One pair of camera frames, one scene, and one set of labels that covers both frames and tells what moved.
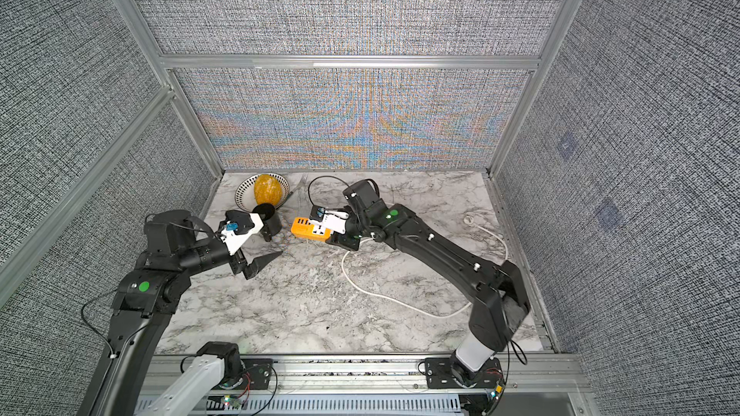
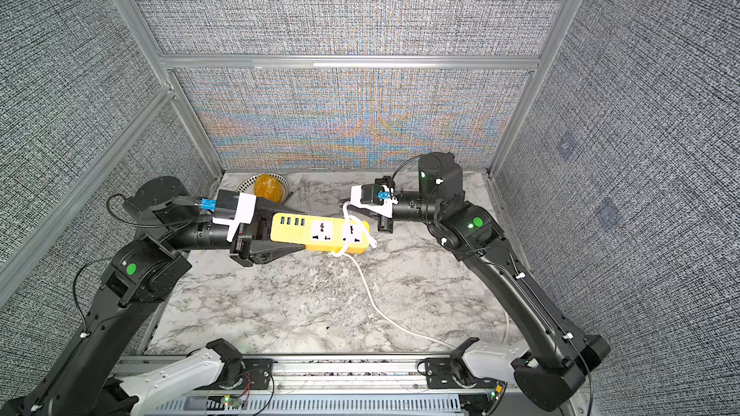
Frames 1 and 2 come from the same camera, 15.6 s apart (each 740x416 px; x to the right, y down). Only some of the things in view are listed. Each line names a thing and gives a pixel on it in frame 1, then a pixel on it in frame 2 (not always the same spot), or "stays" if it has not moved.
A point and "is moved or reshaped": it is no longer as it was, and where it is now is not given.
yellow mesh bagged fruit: x=267 y=190 stays
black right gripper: x=343 y=241 → x=389 y=227
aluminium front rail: x=386 y=375 stays
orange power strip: x=303 y=228 is moved or reshaped
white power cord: x=469 y=221 → x=345 y=253
